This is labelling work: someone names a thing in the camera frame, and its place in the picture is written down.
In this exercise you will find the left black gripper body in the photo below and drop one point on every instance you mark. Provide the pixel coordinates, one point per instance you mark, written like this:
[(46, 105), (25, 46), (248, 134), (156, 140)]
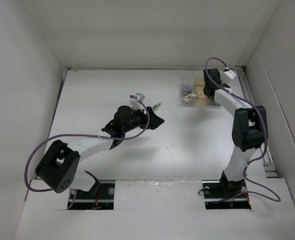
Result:
[(137, 120)]

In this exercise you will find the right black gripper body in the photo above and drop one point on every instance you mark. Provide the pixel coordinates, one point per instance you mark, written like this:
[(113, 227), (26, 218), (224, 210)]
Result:
[(206, 86)]

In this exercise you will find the green grey pen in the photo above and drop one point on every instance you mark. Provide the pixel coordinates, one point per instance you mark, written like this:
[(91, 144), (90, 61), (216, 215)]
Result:
[(156, 106)]

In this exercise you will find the clear jar of paper clips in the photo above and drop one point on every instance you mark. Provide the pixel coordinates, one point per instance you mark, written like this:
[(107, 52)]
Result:
[(187, 88)]

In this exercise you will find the clear small staples box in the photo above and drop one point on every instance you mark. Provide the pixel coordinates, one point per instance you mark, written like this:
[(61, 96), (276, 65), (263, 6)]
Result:
[(188, 100)]

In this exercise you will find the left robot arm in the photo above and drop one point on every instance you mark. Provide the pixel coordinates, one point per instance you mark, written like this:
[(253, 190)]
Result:
[(58, 168)]

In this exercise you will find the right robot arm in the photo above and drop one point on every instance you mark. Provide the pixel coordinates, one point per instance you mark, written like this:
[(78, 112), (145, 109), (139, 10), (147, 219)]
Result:
[(249, 130)]

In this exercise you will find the wooden tray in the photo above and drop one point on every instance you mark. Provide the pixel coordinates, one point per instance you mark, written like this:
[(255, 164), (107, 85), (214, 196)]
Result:
[(201, 98)]

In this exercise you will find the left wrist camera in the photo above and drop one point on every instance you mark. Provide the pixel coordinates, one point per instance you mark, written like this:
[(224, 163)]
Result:
[(136, 100)]

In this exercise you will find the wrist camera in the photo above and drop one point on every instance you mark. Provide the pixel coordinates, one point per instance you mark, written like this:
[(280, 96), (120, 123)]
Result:
[(230, 73), (136, 100)]

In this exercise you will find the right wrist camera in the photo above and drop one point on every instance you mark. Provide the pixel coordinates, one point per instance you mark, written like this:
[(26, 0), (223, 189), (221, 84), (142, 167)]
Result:
[(230, 73)]

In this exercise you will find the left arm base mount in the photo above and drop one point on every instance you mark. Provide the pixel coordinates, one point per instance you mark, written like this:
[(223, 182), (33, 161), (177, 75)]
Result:
[(95, 194)]

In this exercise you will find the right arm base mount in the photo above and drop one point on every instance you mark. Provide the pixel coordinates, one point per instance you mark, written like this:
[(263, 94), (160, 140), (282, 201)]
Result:
[(223, 194)]

